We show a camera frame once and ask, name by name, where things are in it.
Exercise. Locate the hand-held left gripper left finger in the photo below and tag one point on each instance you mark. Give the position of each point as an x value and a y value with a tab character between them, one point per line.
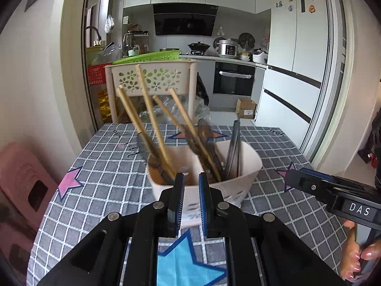
179	196

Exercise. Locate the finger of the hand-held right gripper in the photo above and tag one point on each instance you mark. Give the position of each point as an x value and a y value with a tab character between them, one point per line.
300	181
320	175

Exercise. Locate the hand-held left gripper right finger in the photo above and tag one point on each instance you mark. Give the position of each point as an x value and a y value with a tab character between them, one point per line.
204	199

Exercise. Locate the beige plastic utensil holder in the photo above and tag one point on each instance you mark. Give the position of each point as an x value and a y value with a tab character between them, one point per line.
235	187

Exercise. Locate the grey translucent plastic spoon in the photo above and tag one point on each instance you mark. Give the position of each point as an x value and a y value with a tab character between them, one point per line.
237	143
230	152

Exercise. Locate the wooden chopstick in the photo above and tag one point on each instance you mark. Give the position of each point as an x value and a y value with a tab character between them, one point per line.
172	116
181	110
131	113
148	104

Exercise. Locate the person's right hand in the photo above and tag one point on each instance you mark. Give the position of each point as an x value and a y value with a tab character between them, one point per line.
349	256

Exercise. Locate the dark cloth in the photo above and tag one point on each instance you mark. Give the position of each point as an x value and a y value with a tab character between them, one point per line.
372	146

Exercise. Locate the grey checked star tablecloth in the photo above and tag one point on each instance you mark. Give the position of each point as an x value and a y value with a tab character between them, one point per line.
104	161

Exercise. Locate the clear plastic bag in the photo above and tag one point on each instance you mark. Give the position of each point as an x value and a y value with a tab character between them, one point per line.
199	110

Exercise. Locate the cardboard box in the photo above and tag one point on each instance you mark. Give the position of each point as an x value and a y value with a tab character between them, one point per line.
245	108

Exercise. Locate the black bag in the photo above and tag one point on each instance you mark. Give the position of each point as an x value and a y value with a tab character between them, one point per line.
203	91

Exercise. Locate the gold foil pile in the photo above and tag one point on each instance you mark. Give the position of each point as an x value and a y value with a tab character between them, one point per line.
104	102

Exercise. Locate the black built-in oven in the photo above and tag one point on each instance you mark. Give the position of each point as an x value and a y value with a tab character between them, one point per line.
233	80

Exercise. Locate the beige plastic storage cart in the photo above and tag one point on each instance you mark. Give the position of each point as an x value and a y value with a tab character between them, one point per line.
154	77

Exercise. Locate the white refrigerator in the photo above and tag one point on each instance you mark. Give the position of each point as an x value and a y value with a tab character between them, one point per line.
291	50

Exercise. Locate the white rice cooker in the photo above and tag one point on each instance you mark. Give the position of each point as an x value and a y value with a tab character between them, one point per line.
259	56

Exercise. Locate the green plastic basket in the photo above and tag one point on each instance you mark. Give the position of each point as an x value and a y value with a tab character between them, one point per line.
148	57

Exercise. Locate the red plastic basket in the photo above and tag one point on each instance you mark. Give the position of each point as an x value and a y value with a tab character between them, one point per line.
96	76

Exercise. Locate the black wok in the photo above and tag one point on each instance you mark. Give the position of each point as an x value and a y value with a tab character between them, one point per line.
198	47

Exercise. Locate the silver pressure cooker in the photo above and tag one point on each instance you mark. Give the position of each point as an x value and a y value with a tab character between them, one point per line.
227	49

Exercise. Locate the pink plastic stool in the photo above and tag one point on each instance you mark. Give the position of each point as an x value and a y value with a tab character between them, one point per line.
20	178

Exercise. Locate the blender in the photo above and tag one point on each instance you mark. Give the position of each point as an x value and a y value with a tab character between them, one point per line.
128	43

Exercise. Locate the black range hood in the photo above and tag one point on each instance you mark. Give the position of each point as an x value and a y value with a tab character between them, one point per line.
184	20

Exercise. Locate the hanging plastic bag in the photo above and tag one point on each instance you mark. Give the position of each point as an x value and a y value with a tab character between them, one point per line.
109	23

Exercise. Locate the kitchen faucet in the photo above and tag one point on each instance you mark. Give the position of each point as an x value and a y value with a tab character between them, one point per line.
89	28

